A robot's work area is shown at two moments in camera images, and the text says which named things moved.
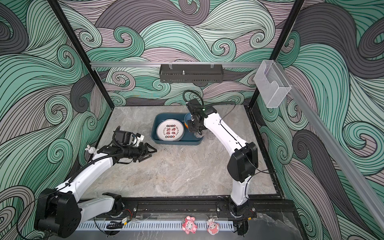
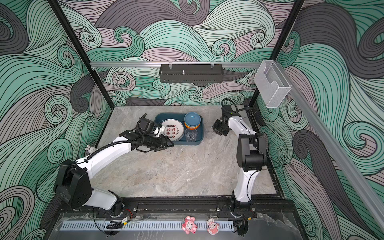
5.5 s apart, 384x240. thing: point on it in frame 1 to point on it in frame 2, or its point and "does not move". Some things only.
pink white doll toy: (213, 227) does not move
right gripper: (191, 128) to (216, 128)
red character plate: (170, 130) does not move
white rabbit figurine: (92, 150) does not move
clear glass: (198, 135) to (191, 134)
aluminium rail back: (177, 63) does not move
